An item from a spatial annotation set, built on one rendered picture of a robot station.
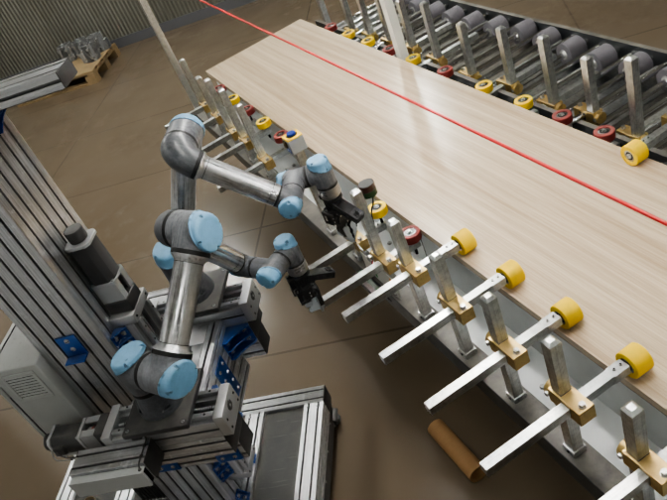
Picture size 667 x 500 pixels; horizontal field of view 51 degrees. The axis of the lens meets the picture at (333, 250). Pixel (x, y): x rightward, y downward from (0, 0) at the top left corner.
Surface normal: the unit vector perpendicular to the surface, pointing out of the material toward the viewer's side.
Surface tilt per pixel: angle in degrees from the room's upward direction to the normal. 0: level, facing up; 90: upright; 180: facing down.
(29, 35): 90
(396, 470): 0
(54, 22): 90
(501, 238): 0
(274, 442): 0
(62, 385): 90
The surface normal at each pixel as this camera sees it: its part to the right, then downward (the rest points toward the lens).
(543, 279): -0.33, -0.74
